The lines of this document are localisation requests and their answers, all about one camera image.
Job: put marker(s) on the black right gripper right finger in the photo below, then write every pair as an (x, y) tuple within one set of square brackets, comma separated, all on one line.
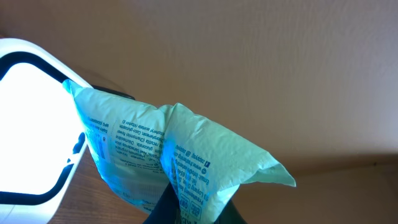
[(230, 215)]

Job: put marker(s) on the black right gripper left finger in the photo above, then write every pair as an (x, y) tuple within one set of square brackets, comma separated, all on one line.
[(166, 209)]

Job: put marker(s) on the mint green wipes pack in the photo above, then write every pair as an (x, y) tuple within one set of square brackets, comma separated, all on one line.
[(140, 150)]

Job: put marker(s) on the white barcode scanner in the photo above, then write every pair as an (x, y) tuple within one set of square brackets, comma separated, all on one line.
[(42, 140)]

